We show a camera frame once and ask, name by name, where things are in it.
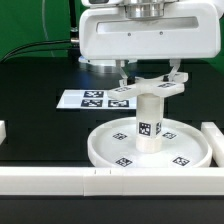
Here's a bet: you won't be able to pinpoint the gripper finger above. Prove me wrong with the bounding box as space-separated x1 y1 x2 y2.
163 59 181 82
116 60 135 87

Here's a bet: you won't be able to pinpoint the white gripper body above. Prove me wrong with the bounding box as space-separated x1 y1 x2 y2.
79 1 221 60

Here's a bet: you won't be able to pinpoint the white cross-shaped table base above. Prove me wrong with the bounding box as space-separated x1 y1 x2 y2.
107 72 188 100

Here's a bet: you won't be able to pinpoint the white round table top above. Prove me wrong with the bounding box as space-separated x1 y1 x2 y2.
87 117 212 168

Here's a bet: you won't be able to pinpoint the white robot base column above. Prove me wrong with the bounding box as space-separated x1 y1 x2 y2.
78 56 137 74

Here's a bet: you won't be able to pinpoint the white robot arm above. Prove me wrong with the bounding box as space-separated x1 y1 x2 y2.
79 0 224 80

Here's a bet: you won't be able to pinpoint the white marker sheet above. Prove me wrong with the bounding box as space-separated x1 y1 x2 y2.
57 90 136 110

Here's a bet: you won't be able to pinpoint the white right fence bar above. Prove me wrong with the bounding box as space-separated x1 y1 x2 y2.
201 122 224 168

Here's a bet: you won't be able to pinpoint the white fence bar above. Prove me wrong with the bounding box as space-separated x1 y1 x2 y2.
0 167 224 196
201 122 224 168
0 120 6 145

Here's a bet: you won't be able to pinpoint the white left fence bar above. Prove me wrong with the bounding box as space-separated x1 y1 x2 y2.
0 120 6 145

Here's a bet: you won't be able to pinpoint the white front fence bar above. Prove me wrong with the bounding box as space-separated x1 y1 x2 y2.
0 167 224 196

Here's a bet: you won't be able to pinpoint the black cables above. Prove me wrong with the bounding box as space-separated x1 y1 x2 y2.
0 0 84 64

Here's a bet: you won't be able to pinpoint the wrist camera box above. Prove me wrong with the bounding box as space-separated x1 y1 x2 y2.
81 0 124 9

